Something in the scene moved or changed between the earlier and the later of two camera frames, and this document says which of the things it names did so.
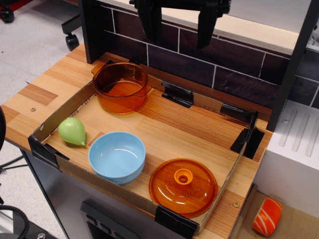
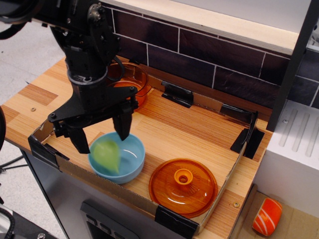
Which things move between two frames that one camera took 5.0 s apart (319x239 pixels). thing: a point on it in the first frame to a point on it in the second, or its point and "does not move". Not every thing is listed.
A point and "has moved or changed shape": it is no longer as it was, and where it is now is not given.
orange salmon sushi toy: [267, 217] does not move
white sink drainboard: [290, 169] does not move
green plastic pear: [72, 130] has moved or changed shape
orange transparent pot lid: [186, 186] does not move
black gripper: [150, 15] to [93, 102]
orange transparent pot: [121, 87] does not move
